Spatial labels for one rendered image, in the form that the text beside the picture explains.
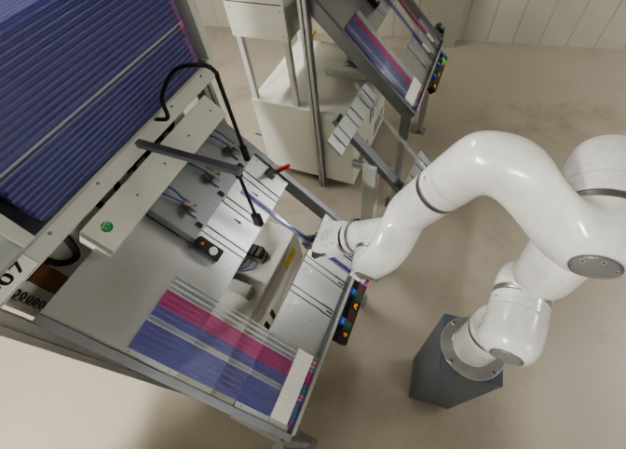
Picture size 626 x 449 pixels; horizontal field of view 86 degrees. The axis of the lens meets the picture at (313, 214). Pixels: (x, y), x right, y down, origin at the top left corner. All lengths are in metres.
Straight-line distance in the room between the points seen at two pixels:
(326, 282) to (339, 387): 0.80
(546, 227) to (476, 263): 1.68
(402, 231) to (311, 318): 0.54
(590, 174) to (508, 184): 0.10
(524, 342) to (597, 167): 0.40
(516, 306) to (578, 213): 0.39
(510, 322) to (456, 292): 1.26
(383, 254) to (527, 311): 0.32
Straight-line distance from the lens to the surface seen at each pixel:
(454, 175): 0.55
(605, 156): 0.59
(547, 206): 0.52
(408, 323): 1.96
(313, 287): 1.15
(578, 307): 2.29
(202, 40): 0.97
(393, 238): 0.70
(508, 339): 0.83
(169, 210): 0.94
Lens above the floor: 1.85
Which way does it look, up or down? 55 degrees down
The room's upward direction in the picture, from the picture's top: 10 degrees counter-clockwise
